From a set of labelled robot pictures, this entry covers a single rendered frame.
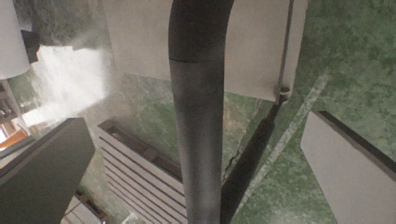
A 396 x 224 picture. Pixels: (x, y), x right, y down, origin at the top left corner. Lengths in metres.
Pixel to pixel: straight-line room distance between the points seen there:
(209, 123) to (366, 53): 0.79
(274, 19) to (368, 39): 0.36
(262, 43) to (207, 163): 0.57
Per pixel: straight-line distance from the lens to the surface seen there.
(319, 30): 0.88
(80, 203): 4.38
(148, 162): 1.60
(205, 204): 0.22
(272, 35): 0.69
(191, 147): 0.17
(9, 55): 1.90
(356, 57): 0.90
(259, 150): 0.44
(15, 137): 5.49
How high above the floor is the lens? 0.87
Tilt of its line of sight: 47 degrees down
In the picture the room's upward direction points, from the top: 131 degrees counter-clockwise
